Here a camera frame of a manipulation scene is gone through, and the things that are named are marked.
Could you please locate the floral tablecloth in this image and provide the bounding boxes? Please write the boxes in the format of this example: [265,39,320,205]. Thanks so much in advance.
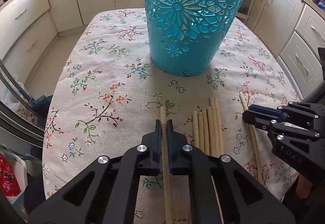
[41,8,300,224]

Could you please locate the mop handle poles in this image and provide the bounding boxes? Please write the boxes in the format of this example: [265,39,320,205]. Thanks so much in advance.
[1,61,34,111]

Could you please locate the white kitchen cabinets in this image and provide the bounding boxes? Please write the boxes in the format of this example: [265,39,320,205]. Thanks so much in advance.
[1,0,143,73]

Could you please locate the bamboo chopstick five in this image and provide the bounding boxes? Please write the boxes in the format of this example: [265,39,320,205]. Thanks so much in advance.
[202,108,210,155]

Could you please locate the white shelf rack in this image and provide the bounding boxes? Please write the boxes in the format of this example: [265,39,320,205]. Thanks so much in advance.
[236,0,256,24]

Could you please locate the bamboo chopstick four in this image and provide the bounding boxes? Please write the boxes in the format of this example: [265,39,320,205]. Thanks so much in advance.
[198,111,205,152]

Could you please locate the teal perforated plastic basket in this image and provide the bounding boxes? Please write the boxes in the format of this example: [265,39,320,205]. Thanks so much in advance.
[144,0,243,76]

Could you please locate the bamboo chopstick six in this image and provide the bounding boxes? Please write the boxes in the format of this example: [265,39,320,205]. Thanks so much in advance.
[207,107,217,157]

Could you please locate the blue dustpan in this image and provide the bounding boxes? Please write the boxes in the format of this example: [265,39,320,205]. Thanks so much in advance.
[23,91,53,119]

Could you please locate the red round tin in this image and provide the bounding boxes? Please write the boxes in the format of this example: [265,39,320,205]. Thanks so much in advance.
[0,154,21,197]

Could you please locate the bamboo chopstick two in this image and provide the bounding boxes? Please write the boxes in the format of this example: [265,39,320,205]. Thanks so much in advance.
[160,106,172,224]

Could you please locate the bamboo chopstick three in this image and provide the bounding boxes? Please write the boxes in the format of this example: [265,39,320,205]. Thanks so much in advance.
[192,111,199,148]

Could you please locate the bamboo chopstick one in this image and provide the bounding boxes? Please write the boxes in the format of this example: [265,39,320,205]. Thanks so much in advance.
[239,91,263,184]

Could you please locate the bamboo chopstick seven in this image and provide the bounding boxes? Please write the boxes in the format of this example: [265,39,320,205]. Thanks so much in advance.
[209,96,220,157]

